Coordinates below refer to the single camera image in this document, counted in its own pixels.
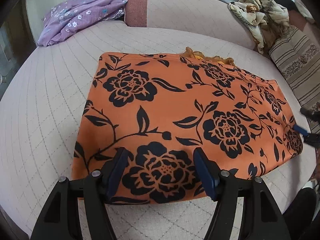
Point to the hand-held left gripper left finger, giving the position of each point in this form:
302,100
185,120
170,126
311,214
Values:
116,173

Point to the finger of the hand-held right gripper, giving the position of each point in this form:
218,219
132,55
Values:
311,113
306,133

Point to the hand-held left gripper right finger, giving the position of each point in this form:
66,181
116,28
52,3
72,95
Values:
204,176

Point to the orange floral shirt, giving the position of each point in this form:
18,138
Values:
175,100

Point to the striped floral beige cushion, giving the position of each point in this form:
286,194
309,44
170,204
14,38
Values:
297,62

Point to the person's dark clothing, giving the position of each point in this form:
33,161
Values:
300,212

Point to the pink bolster cushion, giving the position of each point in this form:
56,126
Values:
187,15
297,20

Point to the beige cloth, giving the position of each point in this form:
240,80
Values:
305,8

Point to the cream brown floral blanket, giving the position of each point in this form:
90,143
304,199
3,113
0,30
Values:
260,17

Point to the black cloth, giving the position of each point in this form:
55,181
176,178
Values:
285,2

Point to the purple floral cloth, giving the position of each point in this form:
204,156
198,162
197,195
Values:
77,17

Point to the wooden stained glass door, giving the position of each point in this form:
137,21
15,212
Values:
12,50

